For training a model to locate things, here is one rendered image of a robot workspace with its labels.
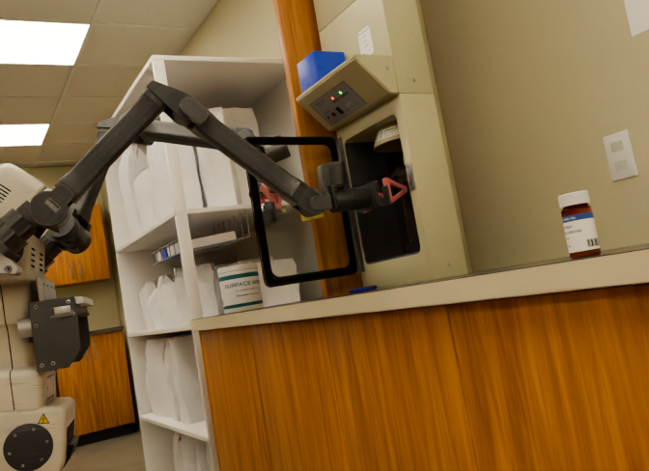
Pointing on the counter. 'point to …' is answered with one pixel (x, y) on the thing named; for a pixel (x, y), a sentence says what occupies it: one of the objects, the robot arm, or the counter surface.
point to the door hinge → (352, 211)
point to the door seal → (263, 222)
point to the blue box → (318, 67)
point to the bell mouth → (388, 138)
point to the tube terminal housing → (431, 247)
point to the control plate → (324, 105)
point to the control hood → (357, 78)
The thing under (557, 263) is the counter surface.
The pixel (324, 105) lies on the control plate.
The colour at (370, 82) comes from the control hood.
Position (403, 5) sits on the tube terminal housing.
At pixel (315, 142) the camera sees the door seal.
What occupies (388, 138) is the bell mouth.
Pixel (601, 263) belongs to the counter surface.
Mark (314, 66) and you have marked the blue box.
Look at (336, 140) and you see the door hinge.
